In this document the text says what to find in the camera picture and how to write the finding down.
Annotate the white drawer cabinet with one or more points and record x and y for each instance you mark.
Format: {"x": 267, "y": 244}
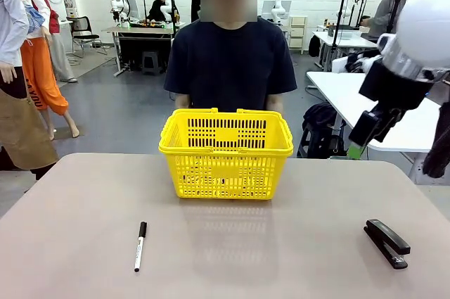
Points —
{"x": 298, "y": 33}

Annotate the gray plastic stool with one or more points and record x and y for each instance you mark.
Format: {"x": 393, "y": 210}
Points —
{"x": 152, "y": 61}

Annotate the tall black tripod stand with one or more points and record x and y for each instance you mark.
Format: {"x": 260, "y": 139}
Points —
{"x": 392, "y": 14}

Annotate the person in navy t-shirt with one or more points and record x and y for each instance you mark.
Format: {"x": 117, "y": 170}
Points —
{"x": 230, "y": 63}

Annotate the black office chair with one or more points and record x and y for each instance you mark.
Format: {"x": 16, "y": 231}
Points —
{"x": 82, "y": 35}

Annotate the white background desk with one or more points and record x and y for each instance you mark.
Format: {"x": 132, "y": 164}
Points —
{"x": 344, "y": 40}

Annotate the gray background workbench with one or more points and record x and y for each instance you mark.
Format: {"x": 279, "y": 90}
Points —
{"x": 140, "y": 31}

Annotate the person in gray sweater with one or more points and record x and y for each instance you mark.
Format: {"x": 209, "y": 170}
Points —
{"x": 383, "y": 14}

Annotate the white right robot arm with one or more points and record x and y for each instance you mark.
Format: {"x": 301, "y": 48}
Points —
{"x": 429, "y": 24}

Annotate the large white table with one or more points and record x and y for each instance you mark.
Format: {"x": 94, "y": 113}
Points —
{"x": 334, "y": 95}

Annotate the white marker black cap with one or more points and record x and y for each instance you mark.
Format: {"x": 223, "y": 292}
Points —
{"x": 140, "y": 246}

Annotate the person's left forearm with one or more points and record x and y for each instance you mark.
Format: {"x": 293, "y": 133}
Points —
{"x": 276, "y": 102}

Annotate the black backpack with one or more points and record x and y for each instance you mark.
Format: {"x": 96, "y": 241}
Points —
{"x": 320, "y": 126}

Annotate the yellow plastic shopping basket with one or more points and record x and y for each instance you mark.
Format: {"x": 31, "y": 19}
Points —
{"x": 225, "y": 172}

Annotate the black stapler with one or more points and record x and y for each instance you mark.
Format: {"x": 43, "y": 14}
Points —
{"x": 386, "y": 242}

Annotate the person's right forearm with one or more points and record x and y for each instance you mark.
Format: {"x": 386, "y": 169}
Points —
{"x": 183, "y": 101}

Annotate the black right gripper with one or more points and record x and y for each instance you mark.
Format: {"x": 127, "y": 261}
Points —
{"x": 393, "y": 88}

